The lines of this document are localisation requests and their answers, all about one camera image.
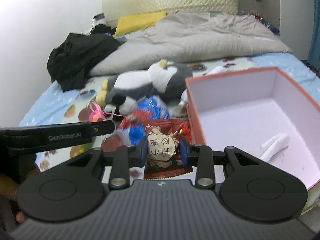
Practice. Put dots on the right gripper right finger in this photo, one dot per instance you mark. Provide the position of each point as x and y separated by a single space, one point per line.
201 157

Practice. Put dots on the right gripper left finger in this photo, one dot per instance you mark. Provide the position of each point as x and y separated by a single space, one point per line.
126 157

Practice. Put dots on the blue white tissue pack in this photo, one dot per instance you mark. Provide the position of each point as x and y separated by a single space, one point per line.
131 129

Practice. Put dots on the red snack packet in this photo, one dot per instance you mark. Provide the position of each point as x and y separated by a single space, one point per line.
163 159

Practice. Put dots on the pink hair accessory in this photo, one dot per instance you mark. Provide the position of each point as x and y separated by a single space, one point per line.
98 114

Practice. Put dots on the white paper towel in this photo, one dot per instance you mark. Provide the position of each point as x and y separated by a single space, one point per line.
273 146

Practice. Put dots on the red foil packet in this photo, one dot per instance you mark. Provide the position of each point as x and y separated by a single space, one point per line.
186 132

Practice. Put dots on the small panda plush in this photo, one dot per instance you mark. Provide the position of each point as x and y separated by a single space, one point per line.
120 104

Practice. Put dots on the person's left hand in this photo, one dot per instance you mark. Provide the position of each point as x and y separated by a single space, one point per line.
8 188

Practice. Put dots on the white small bottle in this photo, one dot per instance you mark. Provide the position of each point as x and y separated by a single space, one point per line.
184 99

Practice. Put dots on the pink open cardboard box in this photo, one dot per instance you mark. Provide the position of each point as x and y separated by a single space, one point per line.
246 108

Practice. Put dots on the large grey penguin plush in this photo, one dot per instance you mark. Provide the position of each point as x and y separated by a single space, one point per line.
164 78

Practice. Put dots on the black clothing pile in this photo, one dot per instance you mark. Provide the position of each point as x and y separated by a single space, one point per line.
70 63

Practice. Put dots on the yellow pillow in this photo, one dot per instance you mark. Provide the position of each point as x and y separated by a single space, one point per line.
132 23

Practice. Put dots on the grey duvet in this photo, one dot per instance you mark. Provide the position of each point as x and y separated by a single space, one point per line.
187 37

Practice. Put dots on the blue curtain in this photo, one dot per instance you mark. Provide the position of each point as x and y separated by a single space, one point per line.
313 57

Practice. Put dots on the white wardrobe cabinet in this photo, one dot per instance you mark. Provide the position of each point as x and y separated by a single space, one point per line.
293 18

